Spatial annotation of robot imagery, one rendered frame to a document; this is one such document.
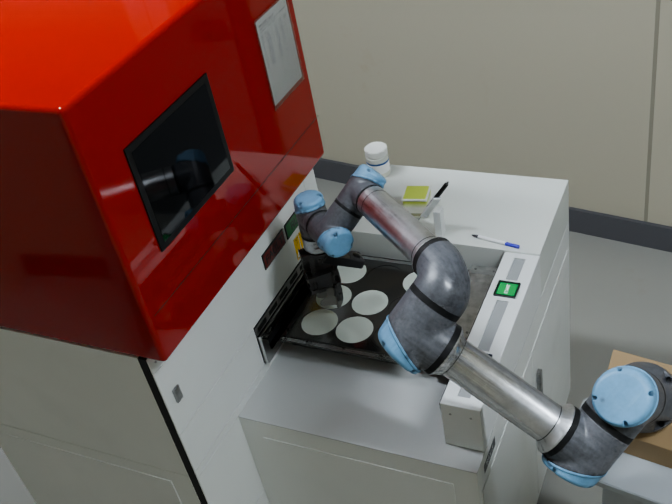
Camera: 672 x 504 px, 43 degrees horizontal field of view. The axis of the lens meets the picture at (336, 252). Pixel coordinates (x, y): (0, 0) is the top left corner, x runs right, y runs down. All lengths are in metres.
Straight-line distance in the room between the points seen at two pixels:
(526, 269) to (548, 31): 1.46
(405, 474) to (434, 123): 2.20
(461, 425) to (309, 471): 0.47
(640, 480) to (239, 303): 1.00
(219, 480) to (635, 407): 1.03
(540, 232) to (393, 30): 1.70
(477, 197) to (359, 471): 0.87
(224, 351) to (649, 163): 2.12
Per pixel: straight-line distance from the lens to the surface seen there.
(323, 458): 2.19
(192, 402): 2.04
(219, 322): 2.07
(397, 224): 1.81
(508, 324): 2.12
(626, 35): 3.43
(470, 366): 1.72
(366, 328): 2.25
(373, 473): 2.15
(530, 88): 3.67
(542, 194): 2.53
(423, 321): 1.67
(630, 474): 2.01
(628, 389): 1.77
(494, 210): 2.47
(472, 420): 1.97
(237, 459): 2.28
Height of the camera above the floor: 2.41
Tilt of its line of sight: 37 degrees down
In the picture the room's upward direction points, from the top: 12 degrees counter-clockwise
